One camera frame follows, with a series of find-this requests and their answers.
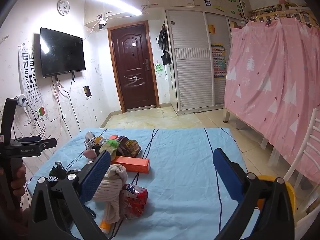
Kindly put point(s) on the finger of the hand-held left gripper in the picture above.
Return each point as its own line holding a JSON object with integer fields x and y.
{"x": 27, "y": 139}
{"x": 48, "y": 143}

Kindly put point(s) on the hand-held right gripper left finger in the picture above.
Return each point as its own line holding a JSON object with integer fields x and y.
{"x": 96, "y": 175}

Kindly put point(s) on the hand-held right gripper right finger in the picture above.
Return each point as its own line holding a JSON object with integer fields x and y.
{"x": 226, "y": 175}

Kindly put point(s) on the cream ribbed sock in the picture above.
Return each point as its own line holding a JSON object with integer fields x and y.
{"x": 112, "y": 187}

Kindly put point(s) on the long orange box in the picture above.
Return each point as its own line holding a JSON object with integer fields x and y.
{"x": 135, "y": 164}

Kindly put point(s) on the person's left hand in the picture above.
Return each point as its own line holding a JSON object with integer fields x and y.
{"x": 18, "y": 180}

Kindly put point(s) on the pink and black sock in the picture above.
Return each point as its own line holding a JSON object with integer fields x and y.
{"x": 91, "y": 153}

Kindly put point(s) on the black tassel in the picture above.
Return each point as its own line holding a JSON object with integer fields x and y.
{"x": 58, "y": 171}

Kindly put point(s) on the silver foil wrapper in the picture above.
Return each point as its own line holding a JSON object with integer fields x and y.
{"x": 89, "y": 138}

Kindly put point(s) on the small orange box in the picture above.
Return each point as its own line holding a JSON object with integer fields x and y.
{"x": 113, "y": 137}

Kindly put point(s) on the brown snack packet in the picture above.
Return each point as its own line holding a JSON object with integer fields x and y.
{"x": 130, "y": 147}

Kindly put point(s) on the blue striped sheet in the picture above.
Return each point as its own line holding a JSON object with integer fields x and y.
{"x": 180, "y": 170}

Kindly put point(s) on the red snack packet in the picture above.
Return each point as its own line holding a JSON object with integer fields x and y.
{"x": 136, "y": 200}

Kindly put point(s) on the eye chart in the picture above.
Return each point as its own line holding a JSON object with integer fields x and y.
{"x": 30, "y": 80}

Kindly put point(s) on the white chair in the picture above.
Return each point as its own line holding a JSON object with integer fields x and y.
{"x": 310, "y": 140}

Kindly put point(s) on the pink tree-print curtain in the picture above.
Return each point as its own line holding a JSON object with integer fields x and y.
{"x": 270, "y": 80}

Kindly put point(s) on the white louvred wardrobe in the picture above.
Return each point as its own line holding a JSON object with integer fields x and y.
{"x": 192, "y": 75}

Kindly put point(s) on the colourful grid poster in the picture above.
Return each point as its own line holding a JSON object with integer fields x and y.
{"x": 218, "y": 62}

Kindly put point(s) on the brown door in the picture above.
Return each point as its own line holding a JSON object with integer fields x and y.
{"x": 135, "y": 62}

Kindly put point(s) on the small black hanging bag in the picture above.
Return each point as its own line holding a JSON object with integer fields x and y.
{"x": 165, "y": 59}

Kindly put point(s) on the orange sticker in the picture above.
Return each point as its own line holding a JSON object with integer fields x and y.
{"x": 211, "y": 29}

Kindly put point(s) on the ceiling light tube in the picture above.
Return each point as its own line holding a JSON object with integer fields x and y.
{"x": 110, "y": 0}

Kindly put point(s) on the white wall socket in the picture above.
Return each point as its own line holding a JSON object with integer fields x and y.
{"x": 22, "y": 101}

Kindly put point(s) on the small wall picture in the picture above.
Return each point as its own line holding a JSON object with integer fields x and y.
{"x": 87, "y": 91}

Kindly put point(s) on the black wall television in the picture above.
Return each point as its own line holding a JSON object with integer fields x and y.
{"x": 62, "y": 52}

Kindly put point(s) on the white security camera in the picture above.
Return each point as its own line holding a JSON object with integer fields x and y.
{"x": 102, "y": 23}

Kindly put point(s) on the white wall clock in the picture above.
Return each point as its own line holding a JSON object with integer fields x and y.
{"x": 63, "y": 7}

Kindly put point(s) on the wooden bed frame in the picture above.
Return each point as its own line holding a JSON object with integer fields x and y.
{"x": 265, "y": 12}

